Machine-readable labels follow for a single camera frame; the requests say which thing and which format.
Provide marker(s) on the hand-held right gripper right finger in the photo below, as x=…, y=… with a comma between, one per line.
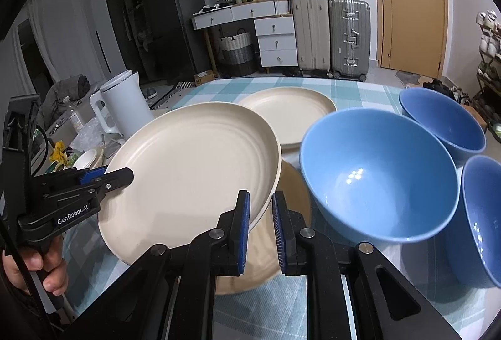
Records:
x=280, y=234

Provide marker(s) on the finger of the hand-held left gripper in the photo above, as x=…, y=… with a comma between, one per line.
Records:
x=94, y=175
x=117, y=178

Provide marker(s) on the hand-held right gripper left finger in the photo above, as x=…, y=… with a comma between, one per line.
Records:
x=243, y=234

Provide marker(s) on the cream round plate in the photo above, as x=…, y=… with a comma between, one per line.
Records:
x=282, y=214
x=188, y=167

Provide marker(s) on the blue ceramic bowl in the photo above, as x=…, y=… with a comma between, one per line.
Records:
x=446, y=117
x=481, y=222
x=375, y=175

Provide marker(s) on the cream ceramic bowl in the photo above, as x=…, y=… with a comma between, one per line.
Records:
x=289, y=117

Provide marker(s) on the person's left hand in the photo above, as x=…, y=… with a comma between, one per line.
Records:
x=23, y=259

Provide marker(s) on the small white bowl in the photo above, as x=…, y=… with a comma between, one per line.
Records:
x=88, y=159

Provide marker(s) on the yellow snack packet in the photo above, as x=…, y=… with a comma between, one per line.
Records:
x=58, y=154

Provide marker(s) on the clear plastic bag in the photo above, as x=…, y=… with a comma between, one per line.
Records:
x=94, y=132

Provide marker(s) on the clear plastic bottle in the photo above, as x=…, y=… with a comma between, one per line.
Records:
x=73, y=115

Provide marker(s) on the white electric kettle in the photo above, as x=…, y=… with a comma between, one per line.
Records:
x=125, y=101

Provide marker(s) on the teal checked tablecloth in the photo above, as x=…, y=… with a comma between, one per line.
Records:
x=352, y=269

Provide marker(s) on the grey clothing pile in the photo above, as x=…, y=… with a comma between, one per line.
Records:
x=64, y=93

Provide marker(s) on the black and white patterned rug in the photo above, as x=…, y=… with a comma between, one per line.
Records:
x=172, y=91

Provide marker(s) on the small cardboard box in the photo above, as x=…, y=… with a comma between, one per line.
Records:
x=204, y=78

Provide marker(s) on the white curtain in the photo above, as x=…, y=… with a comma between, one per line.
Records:
x=66, y=31

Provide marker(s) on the dark glass cabinet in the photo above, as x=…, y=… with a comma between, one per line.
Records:
x=123, y=19

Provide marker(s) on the black refrigerator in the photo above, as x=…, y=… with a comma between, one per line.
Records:
x=172, y=23

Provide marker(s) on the grey and white woven basket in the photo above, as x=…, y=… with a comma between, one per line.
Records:
x=237, y=54

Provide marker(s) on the white dresser with drawers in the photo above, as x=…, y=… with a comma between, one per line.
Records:
x=274, y=38

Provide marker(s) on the beige suitcase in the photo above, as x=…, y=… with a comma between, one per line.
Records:
x=311, y=34

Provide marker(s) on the grey door mat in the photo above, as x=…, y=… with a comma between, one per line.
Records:
x=409, y=77

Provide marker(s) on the silver suitcase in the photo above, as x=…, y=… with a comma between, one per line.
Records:
x=348, y=38

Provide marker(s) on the black sandals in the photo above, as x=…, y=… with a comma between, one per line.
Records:
x=442, y=87

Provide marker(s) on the wooden shoe rack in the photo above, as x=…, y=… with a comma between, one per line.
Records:
x=485, y=81

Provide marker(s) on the wooden door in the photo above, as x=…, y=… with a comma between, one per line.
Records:
x=415, y=3

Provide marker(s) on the group of shoes on rack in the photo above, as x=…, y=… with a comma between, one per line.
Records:
x=491, y=38

